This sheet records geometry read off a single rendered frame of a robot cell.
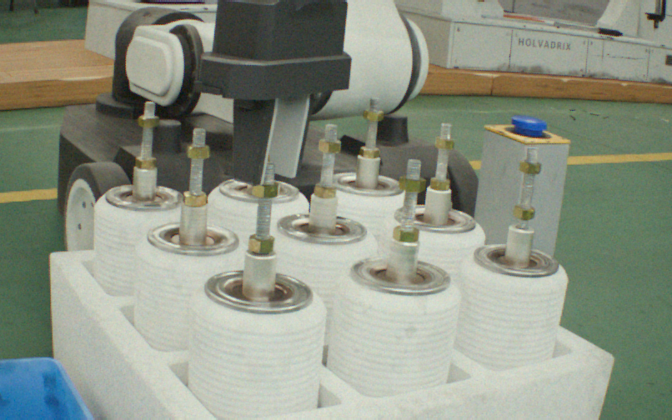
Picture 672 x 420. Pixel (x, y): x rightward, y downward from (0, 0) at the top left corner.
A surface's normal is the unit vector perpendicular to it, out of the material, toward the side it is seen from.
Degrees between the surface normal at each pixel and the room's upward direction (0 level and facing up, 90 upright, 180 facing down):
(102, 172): 12
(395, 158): 45
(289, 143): 90
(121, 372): 90
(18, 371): 88
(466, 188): 55
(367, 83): 105
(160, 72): 90
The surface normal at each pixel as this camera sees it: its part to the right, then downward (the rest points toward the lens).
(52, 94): 0.54, 0.28
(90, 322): -0.86, 0.06
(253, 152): -0.60, 0.16
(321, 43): 0.80, 0.24
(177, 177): 0.45, -0.47
